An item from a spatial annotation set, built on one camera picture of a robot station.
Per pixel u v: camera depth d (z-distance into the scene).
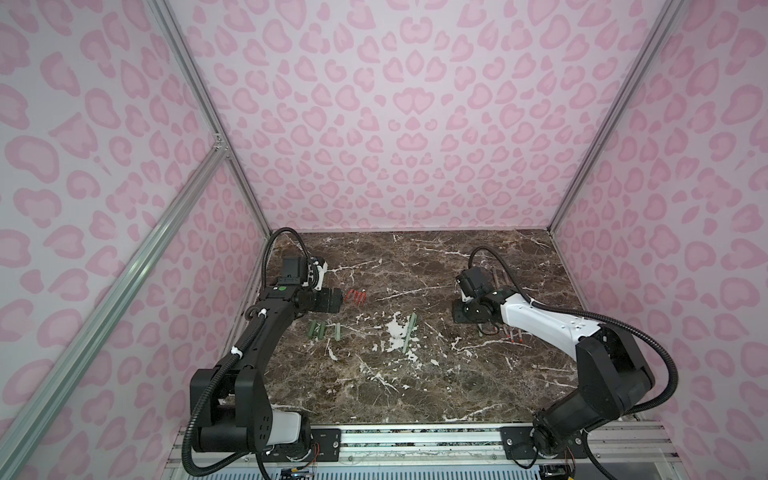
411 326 0.95
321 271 0.80
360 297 1.01
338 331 0.93
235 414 0.41
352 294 1.01
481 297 0.67
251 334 0.49
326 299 0.78
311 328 0.93
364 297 1.01
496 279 1.05
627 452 0.73
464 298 0.81
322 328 0.93
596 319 0.45
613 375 0.44
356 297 1.00
